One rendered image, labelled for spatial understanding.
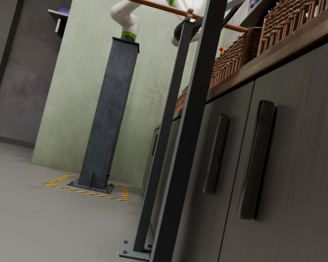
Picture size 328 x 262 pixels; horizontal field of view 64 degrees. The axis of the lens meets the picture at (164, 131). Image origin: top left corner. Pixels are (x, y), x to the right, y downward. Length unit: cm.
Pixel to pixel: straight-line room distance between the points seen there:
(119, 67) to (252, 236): 194
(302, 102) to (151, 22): 270
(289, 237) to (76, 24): 283
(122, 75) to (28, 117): 246
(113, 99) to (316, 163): 193
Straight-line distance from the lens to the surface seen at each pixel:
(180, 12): 161
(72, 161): 272
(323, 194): 24
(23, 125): 438
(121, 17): 224
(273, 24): 57
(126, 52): 219
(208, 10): 65
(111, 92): 212
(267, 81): 37
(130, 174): 267
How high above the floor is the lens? 42
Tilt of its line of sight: 4 degrees up
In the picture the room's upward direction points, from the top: 13 degrees clockwise
